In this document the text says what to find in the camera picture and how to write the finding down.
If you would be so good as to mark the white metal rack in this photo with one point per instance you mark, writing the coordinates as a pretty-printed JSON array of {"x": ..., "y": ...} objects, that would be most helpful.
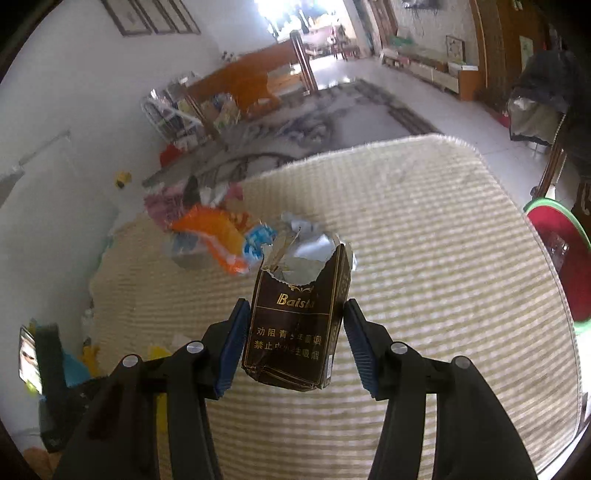
[{"x": 171, "y": 115}]

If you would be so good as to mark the white low cabinet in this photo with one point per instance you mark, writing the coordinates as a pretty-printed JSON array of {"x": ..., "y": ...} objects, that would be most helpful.
[{"x": 429, "y": 69}]

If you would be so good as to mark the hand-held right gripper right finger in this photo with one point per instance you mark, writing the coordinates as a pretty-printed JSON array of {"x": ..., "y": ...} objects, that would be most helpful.
[{"x": 362, "y": 350}]

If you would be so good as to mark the blue and white wrapper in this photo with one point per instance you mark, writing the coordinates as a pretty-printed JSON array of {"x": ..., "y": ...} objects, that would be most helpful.
[{"x": 258, "y": 242}]

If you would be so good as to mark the orange-brown object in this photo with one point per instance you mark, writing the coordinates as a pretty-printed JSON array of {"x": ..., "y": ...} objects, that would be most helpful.
[{"x": 251, "y": 85}]

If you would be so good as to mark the wooden chair white cushion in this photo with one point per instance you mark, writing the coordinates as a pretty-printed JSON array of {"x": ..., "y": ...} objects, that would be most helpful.
[{"x": 531, "y": 120}]

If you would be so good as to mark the red bag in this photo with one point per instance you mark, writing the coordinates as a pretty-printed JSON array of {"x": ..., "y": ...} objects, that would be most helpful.
[{"x": 170, "y": 154}]

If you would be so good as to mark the orange snack wrapper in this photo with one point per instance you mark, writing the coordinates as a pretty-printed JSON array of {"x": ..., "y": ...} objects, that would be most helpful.
[{"x": 210, "y": 230}]

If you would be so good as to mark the brown wooden partition screen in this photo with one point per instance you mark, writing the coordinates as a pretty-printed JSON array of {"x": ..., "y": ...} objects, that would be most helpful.
[{"x": 503, "y": 46}]

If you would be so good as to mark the pink printed wrapper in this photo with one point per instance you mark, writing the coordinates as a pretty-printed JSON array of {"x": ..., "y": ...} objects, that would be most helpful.
[{"x": 164, "y": 205}]

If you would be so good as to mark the small framed picture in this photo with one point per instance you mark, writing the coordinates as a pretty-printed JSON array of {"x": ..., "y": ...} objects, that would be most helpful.
[{"x": 454, "y": 47}]

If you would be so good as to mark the brown cigarette pack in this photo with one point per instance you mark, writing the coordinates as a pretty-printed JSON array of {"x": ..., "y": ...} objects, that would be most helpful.
[{"x": 291, "y": 332}]

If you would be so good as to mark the grey printed tablecloth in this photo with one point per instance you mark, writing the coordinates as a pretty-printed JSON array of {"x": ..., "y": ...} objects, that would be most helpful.
[{"x": 314, "y": 115}]

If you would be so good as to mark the framed wall picture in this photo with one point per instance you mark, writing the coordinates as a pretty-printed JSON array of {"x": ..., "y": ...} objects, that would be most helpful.
[
  {"x": 184, "y": 14},
  {"x": 129, "y": 16},
  {"x": 159, "y": 14}
]

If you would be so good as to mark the red basin green rim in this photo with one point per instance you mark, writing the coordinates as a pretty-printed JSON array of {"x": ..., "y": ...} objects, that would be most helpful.
[{"x": 563, "y": 267}]

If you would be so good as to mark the beige checked table mat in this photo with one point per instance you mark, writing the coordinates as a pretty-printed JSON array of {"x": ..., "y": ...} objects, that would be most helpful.
[{"x": 438, "y": 240}]

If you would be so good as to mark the yellow plush toy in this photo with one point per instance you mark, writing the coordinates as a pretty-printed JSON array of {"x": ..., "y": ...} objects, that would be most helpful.
[{"x": 123, "y": 180}]

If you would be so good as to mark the dark blue jacket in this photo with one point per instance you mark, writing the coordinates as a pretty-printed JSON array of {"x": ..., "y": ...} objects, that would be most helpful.
[{"x": 554, "y": 78}]

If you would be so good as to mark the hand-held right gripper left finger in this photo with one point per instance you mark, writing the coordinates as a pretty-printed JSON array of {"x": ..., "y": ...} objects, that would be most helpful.
[{"x": 233, "y": 346}]

